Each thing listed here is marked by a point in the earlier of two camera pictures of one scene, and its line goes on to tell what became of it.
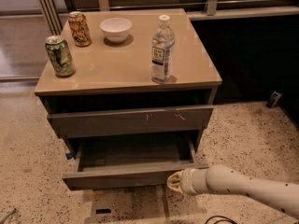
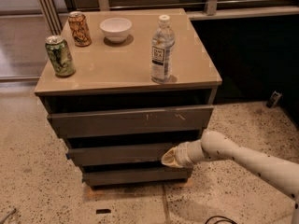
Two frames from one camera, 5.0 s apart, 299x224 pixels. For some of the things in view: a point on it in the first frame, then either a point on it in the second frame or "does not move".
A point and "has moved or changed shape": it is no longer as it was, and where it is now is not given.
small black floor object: (274, 99) does not move
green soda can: (60, 56) does not move
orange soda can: (79, 27) does not move
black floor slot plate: (102, 211) does not move
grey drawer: (130, 162) has moved or changed shape
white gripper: (188, 181) -> (184, 155)
